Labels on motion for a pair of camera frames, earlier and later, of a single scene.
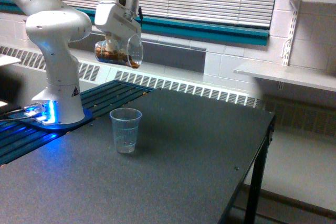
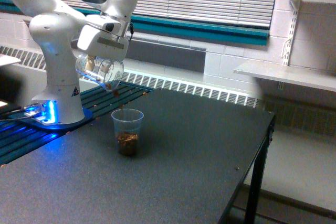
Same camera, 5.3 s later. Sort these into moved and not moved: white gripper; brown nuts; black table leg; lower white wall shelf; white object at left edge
Moved: brown nuts; white gripper
Not moved: black table leg; white object at left edge; lower white wall shelf
